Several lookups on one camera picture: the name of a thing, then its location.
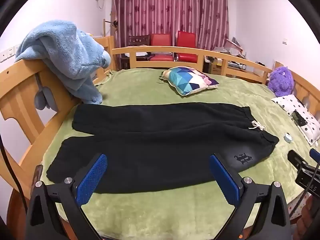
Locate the purple plush toy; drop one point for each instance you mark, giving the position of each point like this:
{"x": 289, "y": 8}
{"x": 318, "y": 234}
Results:
{"x": 281, "y": 81}

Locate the grey blue hanging plush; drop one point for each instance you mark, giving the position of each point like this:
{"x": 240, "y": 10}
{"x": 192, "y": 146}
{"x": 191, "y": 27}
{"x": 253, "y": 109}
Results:
{"x": 46, "y": 97}

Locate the red patterned curtain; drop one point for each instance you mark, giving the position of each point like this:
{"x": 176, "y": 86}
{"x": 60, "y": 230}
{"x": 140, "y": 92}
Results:
{"x": 170, "y": 10}

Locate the white flower print pillow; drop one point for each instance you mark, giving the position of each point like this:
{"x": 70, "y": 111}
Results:
{"x": 287, "y": 103}

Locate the white wall switch panel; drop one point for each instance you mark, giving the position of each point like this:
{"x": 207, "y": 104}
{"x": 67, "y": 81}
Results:
{"x": 10, "y": 53}

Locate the person's right hand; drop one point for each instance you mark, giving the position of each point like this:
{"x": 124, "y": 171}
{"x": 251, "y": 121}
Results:
{"x": 308, "y": 217}

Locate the white wall outlet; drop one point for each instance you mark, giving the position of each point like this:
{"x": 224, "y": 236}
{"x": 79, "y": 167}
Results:
{"x": 285, "y": 41}

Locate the red chair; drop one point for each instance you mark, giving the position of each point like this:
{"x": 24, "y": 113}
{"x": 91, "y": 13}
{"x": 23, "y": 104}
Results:
{"x": 161, "y": 41}
{"x": 186, "y": 40}

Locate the dark wooden chair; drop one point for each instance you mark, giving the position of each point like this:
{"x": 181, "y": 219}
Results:
{"x": 138, "y": 40}

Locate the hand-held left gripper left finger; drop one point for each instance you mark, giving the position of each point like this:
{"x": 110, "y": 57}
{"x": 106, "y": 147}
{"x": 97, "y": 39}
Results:
{"x": 91, "y": 177}

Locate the wooden coat rack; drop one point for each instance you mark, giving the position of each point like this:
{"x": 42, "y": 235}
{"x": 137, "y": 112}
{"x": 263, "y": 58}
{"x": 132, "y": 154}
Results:
{"x": 115, "y": 23}

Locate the black pants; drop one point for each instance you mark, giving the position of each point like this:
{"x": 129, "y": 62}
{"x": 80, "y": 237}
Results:
{"x": 150, "y": 142}

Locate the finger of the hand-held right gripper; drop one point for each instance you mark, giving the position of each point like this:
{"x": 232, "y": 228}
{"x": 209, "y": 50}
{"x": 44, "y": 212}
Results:
{"x": 297, "y": 160}
{"x": 315, "y": 155}

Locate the green fleece blanket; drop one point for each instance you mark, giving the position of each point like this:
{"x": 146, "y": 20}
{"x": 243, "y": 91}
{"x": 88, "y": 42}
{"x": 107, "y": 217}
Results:
{"x": 150, "y": 85}

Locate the small dark object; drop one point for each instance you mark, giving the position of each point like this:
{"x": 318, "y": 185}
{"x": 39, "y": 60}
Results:
{"x": 299, "y": 117}

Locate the wooden bed frame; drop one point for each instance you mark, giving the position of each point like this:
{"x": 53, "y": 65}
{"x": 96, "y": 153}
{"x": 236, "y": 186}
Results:
{"x": 22, "y": 90}

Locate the geometric patterned pillow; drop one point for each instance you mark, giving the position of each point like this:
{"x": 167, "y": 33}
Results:
{"x": 187, "y": 80}

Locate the light blue plush blanket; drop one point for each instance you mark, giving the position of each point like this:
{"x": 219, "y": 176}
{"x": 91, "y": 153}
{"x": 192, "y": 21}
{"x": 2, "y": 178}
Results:
{"x": 62, "y": 50}

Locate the small blue white gadget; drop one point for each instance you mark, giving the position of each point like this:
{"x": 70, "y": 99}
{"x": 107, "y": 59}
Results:
{"x": 287, "y": 138}

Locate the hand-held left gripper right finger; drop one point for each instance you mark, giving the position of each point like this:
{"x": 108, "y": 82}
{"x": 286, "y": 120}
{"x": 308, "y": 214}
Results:
{"x": 225, "y": 180}

